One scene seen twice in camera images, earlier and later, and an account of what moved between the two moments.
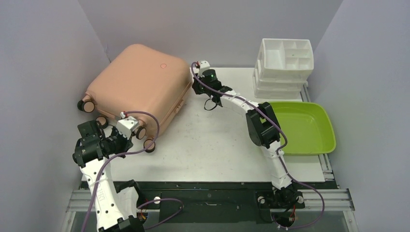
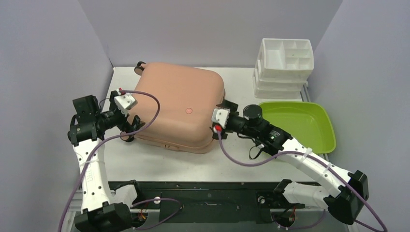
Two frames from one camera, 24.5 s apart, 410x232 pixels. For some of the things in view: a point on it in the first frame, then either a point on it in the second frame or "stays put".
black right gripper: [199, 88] → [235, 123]
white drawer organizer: [282, 67] stays put
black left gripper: [127, 144] → [124, 125]
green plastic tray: [309, 127] stays put
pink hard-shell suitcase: [138, 78] → [188, 97]
